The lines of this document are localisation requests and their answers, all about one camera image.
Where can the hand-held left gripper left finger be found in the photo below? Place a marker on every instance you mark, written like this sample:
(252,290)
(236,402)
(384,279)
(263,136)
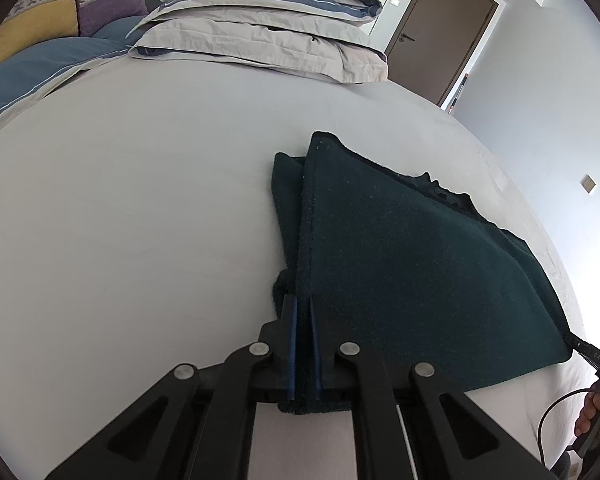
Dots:
(291,345)

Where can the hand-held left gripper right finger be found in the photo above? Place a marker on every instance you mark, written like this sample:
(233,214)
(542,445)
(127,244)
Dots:
(315,350)

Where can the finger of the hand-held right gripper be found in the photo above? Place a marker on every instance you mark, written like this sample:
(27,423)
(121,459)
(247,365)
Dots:
(582,347)

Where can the white bed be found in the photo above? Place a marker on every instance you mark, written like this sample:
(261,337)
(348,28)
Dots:
(130,235)

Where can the dark green sweater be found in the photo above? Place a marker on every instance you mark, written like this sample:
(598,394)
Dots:
(405,260)

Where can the brass wall switch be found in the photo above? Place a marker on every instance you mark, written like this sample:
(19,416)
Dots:
(588,183)

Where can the blue pillow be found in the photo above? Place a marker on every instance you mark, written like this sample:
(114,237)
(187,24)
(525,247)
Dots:
(45,70)

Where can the brown door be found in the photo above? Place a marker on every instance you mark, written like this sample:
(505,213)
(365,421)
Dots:
(440,30)

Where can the yellow pillow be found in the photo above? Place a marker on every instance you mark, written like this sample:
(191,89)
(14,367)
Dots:
(35,15)

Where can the grey blue striped folded duvet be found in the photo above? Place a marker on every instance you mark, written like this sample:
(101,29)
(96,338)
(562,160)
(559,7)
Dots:
(260,35)

